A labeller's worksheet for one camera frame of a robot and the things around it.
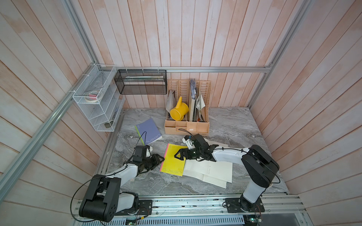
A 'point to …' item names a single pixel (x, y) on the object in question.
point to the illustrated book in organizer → (200, 105)
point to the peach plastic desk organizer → (181, 88)
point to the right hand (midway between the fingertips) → (179, 155)
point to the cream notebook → (218, 173)
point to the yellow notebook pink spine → (170, 164)
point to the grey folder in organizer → (171, 101)
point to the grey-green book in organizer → (193, 107)
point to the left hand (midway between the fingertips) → (162, 162)
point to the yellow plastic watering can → (181, 109)
